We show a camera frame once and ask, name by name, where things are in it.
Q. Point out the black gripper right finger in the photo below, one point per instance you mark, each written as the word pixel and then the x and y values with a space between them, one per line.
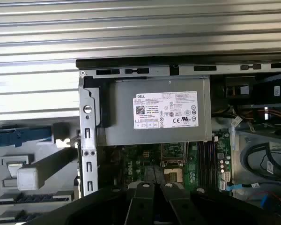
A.
pixel 180 206

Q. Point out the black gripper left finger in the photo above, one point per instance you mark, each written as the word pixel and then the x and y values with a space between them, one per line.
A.
pixel 140 204

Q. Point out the black RAM slot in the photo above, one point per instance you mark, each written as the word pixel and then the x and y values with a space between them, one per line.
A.
pixel 202 164
pixel 212 164

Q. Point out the CPU socket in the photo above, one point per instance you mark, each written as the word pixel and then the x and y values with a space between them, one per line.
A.
pixel 172 175

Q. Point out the green motherboard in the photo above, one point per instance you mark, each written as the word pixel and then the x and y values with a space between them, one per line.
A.
pixel 190 173

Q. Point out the metal socket cover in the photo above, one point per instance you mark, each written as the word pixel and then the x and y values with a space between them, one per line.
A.
pixel 173 162

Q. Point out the black open PC case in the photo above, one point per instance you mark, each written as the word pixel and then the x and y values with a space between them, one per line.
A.
pixel 89 131

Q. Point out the grey power supply unit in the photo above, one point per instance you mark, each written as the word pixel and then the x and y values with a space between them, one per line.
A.
pixel 121 112

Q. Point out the grey parts rack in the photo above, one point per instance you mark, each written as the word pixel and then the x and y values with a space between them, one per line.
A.
pixel 44 161

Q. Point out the blue disk carrier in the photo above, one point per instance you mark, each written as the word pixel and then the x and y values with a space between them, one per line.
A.
pixel 18 138

